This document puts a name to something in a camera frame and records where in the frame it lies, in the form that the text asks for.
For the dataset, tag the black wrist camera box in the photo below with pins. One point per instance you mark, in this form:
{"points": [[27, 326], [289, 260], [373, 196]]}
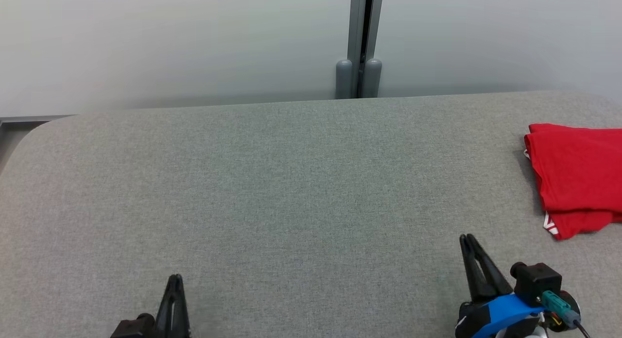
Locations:
{"points": [[133, 328], [534, 282]]}

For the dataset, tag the grey metal floor rail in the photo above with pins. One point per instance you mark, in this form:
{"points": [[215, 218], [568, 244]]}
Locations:
{"points": [[34, 119]]}

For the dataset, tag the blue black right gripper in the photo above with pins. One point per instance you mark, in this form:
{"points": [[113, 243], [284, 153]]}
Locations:
{"points": [[500, 311]]}

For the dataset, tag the grey aluminium partition post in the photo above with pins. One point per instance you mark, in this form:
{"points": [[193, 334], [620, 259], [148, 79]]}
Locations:
{"points": [[357, 27]]}

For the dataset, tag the red and white shirt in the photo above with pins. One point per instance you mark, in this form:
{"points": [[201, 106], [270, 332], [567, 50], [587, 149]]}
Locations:
{"points": [[578, 168]]}

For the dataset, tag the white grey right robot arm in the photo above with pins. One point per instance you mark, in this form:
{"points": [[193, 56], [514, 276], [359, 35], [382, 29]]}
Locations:
{"points": [[537, 332]]}

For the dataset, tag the grey partition foot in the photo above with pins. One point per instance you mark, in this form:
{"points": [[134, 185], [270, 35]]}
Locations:
{"points": [[344, 80], [372, 80]]}

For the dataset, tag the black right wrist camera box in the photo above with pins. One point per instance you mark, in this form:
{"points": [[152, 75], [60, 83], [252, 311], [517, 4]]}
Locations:
{"points": [[534, 282]]}

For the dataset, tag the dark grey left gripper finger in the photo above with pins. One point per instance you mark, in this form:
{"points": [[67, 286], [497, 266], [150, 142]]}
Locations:
{"points": [[166, 313], [181, 318]]}

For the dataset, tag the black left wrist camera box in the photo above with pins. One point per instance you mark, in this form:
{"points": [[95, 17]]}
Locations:
{"points": [[133, 328]]}

